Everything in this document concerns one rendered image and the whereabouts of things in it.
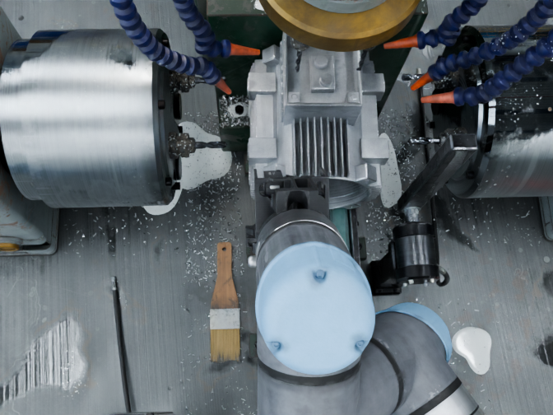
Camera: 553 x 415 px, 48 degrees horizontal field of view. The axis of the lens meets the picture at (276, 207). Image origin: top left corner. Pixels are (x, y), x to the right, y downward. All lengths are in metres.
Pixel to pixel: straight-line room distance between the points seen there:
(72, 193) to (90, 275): 0.28
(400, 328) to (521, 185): 0.42
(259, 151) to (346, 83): 0.15
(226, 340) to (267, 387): 0.62
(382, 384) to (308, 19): 0.35
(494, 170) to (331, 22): 0.35
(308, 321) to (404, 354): 0.16
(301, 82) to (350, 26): 0.23
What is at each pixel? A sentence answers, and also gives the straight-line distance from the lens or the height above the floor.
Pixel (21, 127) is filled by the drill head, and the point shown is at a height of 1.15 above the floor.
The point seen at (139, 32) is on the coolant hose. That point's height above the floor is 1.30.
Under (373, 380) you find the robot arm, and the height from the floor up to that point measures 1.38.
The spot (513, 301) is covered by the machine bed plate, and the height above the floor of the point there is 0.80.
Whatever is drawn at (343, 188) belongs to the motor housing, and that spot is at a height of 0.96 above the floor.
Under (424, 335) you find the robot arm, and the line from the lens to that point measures 0.57.
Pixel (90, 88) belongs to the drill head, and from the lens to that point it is 0.81.
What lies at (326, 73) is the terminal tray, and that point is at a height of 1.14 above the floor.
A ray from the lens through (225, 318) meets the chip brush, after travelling 1.07.
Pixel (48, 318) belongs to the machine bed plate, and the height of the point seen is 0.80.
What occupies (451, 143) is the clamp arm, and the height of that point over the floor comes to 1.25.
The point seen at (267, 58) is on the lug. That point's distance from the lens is 0.90.
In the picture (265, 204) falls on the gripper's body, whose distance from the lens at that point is 0.59.
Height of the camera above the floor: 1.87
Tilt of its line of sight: 74 degrees down
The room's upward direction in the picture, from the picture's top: 9 degrees clockwise
